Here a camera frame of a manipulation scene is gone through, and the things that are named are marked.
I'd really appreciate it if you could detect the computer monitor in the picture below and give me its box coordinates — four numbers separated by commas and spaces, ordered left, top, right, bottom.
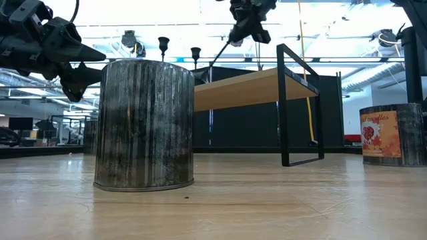
8, 117, 34, 131

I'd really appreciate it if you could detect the large striped metal candle tin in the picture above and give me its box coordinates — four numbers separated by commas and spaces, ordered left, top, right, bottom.
92, 59, 195, 193

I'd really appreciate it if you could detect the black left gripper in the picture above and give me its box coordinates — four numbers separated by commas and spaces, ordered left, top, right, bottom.
0, 18, 107, 103

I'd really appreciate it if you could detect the yellow hanging cable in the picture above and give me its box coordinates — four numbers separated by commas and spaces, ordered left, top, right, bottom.
296, 0, 316, 145

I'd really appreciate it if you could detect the candle tin with heart label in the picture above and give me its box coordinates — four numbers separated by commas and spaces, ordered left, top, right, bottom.
359, 102, 427, 167

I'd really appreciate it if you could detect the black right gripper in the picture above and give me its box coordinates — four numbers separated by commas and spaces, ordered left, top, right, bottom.
228, 0, 278, 45

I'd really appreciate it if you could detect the black table edge rail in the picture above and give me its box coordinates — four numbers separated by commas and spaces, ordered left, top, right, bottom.
0, 145, 364, 160

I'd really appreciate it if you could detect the wooden shelf with black frame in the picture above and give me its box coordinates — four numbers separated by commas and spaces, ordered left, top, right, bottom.
193, 43, 325, 167

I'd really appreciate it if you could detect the black ceiling device yellow cable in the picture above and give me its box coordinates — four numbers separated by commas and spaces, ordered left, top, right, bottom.
133, 40, 147, 58

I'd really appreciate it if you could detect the silver vertical pole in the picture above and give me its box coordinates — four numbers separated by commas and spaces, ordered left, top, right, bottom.
207, 61, 214, 146

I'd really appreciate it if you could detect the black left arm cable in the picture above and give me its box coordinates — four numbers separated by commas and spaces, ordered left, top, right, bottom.
68, 0, 81, 24

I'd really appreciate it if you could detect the black candlestick holder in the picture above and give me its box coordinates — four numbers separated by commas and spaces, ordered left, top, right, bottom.
190, 46, 201, 70
192, 40, 232, 85
157, 36, 170, 63

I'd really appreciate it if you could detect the slim black frame post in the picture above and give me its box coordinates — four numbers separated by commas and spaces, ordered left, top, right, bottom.
401, 25, 424, 105

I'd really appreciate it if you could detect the wide black frame post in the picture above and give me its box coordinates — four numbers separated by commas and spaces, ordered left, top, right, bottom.
416, 33, 427, 77

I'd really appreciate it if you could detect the black background chair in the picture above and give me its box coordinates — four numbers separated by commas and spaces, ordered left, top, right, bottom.
0, 126, 19, 147

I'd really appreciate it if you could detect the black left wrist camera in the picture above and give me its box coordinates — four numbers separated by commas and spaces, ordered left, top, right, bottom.
9, 0, 53, 34

